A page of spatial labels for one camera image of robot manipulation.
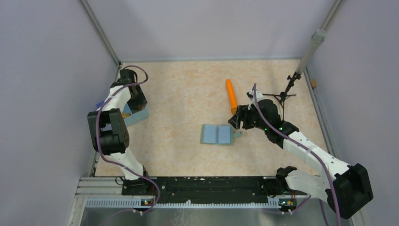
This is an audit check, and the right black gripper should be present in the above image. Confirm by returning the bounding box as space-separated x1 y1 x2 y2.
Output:
229 103 269 131

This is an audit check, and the green card holder wallet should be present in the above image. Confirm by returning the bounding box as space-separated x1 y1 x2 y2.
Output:
200 124 243 145

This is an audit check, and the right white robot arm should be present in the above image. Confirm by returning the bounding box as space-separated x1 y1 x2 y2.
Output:
228 99 374 219

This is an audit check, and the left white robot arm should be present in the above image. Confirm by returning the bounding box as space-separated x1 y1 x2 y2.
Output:
87 65 151 195

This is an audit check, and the blue three-compartment organizer box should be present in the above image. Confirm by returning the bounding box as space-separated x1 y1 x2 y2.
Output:
87 97 149 129

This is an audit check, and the orange cylinder tube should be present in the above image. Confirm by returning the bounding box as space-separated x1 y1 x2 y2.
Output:
226 79 238 115

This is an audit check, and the black tripod stand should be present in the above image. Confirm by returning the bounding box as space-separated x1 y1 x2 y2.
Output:
263 72 302 120

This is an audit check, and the small orange block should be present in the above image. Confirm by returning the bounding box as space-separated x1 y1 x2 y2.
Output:
310 79 317 89

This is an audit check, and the grey pole on tripod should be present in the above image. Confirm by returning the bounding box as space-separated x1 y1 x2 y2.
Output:
295 29 327 75

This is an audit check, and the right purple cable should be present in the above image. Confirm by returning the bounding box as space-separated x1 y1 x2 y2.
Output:
252 83 343 226

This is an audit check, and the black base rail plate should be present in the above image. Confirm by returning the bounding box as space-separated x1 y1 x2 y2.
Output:
121 176 295 204

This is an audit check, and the white perforated cable tray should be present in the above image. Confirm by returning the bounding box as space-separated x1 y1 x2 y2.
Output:
86 198 294 209

